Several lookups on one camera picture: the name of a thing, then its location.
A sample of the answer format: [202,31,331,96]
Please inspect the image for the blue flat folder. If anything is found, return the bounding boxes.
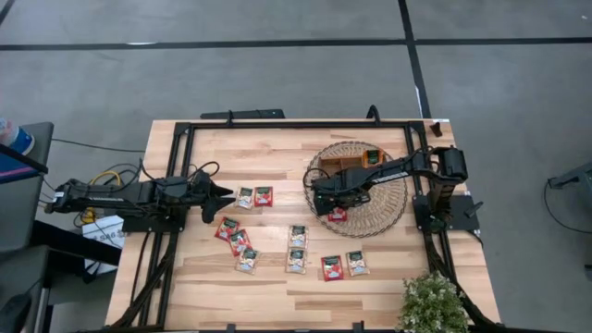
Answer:
[0,154,41,185]

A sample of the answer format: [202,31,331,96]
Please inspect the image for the black sleeved cable bundle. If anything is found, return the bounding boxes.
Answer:
[109,230,179,330]
[423,230,503,332]

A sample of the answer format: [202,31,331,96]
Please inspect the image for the grey side table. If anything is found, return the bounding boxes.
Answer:
[0,122,55,253]

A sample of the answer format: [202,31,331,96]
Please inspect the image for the black metal table frame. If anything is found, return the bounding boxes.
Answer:
[108,120,503,333]

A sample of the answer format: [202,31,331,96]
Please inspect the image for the black rod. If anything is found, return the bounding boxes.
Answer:
[0,142,50,176]

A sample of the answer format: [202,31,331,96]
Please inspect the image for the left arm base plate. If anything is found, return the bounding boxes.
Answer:
[122,203,189,234]

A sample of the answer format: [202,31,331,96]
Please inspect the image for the black computer mouse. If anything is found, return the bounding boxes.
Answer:
[0,293,31,333]

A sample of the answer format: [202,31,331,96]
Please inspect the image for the yellow cable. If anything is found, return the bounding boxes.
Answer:
[80,169,122,226]

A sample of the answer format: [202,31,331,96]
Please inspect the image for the black floor beam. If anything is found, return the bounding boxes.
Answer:
[30,220,122,268]

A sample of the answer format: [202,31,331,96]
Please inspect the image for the blue white bottle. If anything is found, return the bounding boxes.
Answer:
[0,118,36,156]

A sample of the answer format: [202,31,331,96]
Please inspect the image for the white cardboard box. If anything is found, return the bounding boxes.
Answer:
[81,215,127,250]

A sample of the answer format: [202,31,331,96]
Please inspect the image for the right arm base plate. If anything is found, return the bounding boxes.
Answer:
[413,193,485,232]

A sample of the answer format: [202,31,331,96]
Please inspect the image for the round woven placemat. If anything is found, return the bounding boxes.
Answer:
[302,141,409,239]

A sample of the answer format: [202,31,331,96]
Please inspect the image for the grey metal stand foot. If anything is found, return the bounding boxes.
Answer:
[548,161,592,191]

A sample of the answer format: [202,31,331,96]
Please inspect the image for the wooden divided tea box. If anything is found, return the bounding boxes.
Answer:
[318,148,387,177]

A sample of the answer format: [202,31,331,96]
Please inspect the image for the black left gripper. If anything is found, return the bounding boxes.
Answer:
[181,170,238,225]

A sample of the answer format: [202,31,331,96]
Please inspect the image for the black floor cable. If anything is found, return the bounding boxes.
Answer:
[50,137,147,154]
[543,179,592,235]

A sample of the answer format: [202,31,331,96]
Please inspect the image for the black flat bar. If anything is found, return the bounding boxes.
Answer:
[200,108,286,120]

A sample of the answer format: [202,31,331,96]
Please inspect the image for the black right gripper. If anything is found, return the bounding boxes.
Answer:
[312,166,374,216]

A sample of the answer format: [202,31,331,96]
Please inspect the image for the green white potted plant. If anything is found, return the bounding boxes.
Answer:
[400,272,471,333]

